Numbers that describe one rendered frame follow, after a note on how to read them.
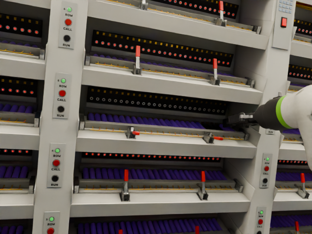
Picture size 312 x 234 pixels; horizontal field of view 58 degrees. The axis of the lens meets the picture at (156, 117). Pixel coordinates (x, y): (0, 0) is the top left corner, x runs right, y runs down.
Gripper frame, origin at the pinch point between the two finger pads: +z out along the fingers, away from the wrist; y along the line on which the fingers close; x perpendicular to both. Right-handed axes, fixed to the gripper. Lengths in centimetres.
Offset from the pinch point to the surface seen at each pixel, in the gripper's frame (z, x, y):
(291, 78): 6.8, -22.7, -33.9
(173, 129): -0.4, 3.9, 23.1
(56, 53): -9, -13, 61
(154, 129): -0.2, 4.3, 29.8
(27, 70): -7, -8, 68
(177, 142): -3.8, 8.3, 23.1
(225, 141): -1.6, 7.1, 4.2
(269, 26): -12.2, -32.4, -6.4
